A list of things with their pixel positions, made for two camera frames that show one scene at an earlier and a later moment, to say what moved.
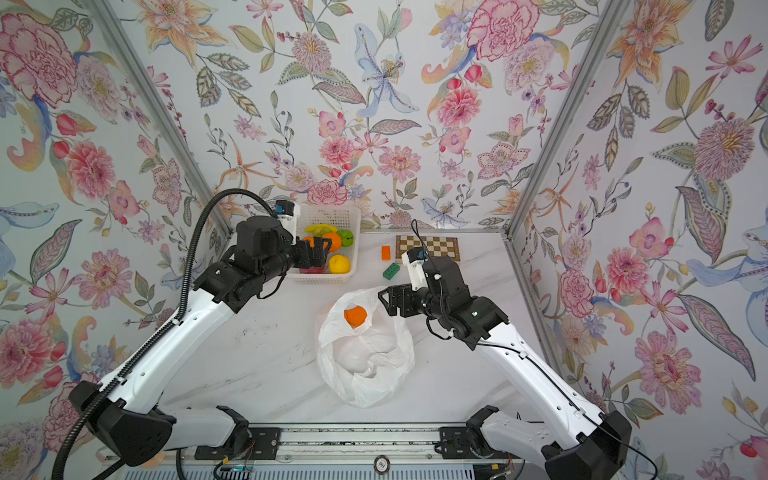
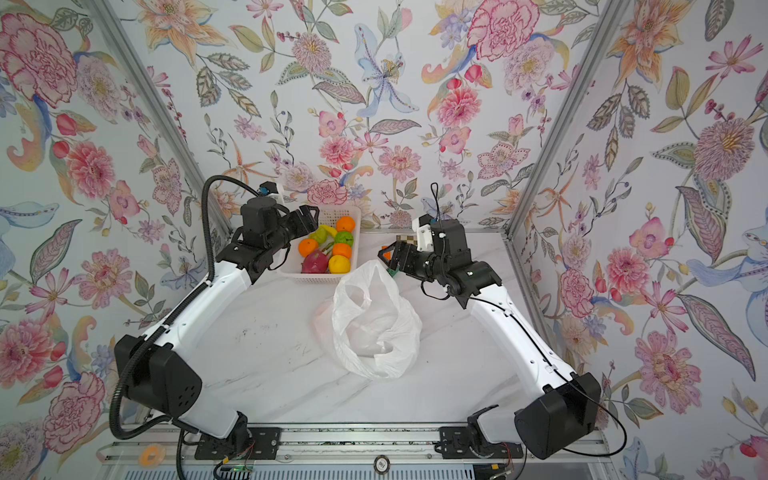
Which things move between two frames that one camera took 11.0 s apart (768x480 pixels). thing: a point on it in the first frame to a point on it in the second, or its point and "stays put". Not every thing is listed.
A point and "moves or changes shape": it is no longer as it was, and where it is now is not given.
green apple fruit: [347, 238] stays put
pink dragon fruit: [313, 270] stays put
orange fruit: [335, 241] to [342, 249]
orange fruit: [355, 316] to [345, 224]
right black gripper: [398, 300] to [405, 258]
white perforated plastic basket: [343, 217] stays put
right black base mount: [469, 442] stays put
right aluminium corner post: [596, 50] stays put
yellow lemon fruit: [339, 264] stays put
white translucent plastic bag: [365, 366] moves or changes shape
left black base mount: [264, 444] stays put
